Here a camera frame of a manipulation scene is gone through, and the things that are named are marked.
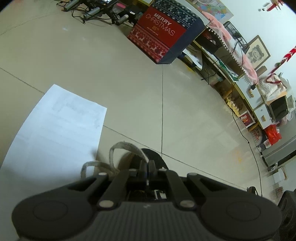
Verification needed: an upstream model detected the white paper sheet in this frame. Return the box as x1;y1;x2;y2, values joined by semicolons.
1;85;107;178

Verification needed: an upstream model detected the grey refrigerator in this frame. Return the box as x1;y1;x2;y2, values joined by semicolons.
262;128;295;167

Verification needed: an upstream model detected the red plastic bag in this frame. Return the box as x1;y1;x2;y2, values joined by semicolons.
264;125;282;145

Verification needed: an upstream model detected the long white wooden cabinet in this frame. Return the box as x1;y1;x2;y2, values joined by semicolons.
192;40;274;129

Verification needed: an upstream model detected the black monitor screen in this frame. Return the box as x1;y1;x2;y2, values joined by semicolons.
270;96;288;121

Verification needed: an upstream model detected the pink fringed cloth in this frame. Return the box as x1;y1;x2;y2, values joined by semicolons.
202;11;258;85

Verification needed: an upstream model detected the red blue Christmas gift box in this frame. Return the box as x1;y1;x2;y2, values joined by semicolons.
128;0;209;64

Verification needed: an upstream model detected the framed cartoon portrait picture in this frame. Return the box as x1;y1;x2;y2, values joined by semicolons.
246;35;270;70

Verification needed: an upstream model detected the colourful world map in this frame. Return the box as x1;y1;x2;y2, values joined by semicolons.
190;0;233;24

